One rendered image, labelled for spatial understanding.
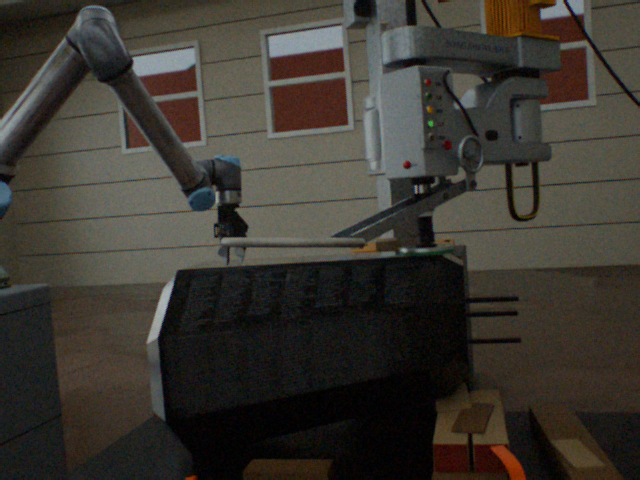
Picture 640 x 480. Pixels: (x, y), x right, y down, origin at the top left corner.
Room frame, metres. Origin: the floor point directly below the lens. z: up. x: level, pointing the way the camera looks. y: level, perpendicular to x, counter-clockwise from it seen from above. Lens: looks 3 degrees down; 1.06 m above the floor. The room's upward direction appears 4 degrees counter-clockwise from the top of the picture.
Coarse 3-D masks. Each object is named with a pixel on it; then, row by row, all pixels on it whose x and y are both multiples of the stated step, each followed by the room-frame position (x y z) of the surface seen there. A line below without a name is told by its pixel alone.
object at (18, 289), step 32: (32, 288) 2.10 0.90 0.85; (0, 320) 1.96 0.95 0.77; (32, 320) 2.08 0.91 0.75; (0, 352) 1.94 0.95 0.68; (32, 352) 2.07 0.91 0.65; (0, 384) 1.93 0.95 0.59; (32, 384) 2.05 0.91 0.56; (0, 416) 1.92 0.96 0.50; (32, 416) 2.04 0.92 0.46; (0, 448) 1.91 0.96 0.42; (32, 448) 2.03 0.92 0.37; (64, 448) 2.17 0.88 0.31
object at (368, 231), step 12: (444, 192) 2.71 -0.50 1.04; (456, 192) 2.75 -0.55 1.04; (396, 204) 2.70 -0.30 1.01; (408, 204) 2.74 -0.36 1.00; (420, 204) 2.62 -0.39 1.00; (432, 204) 2.66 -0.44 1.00; (372, 216) 2.61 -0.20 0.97; (384, 216) 2.65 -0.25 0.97; (396, 216) 2.54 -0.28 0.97; (408, 216) 2.58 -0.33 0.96; (348, 228) 2.54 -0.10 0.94; (360, 228) 2.57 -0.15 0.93; (372, 228) 2.46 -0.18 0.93; (384, 228) 2.50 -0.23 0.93
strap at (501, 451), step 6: (492, 450) 2.13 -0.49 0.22; (498, 450) 2.12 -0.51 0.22; (504, 450) 2.12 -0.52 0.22; (498, 456) 2.08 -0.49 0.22; (504, 456) 2.07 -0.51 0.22; (510, 456) 2.07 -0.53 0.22; (504, 462) 2.04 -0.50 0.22; (510, 462) 2.03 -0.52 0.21; (516, 462) 2.03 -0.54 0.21; (510, 468) 2.01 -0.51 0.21; (516, 468) 2.01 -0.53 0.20; (510, 474) 1.99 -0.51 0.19; (516, 474) 2.00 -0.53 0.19; (522, 474) 2.00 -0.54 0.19
